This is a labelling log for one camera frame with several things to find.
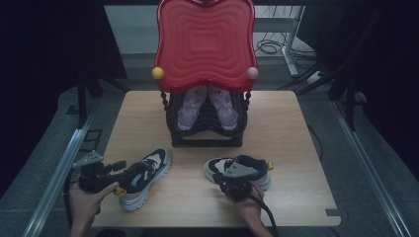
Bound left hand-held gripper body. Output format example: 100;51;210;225
72;150;120;194

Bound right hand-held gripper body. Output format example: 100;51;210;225
219;163;260;202

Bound black and white sneaker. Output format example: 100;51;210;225
113;148;172;211
204;155;275;193

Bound purple sandal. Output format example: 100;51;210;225
177;85;209;131
208;86;240;131

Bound red and black shoe rack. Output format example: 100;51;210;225
151;0;260;148

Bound person's right hand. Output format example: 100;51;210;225
226;191;265;223

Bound person's left hand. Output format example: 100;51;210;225
68;182;121;225

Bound black metal stand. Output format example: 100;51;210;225
277;62;365;132
76;65;130;130

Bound white power strip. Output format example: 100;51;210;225
305;70;323;85

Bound aluminium floor rail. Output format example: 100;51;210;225
22;98;100;237
330;100;413;237

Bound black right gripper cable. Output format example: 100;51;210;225
248;186;280;237

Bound coiled black floor cables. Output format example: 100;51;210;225
255;32;317;71

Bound white metal desk frame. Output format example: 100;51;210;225
255;5;305;78

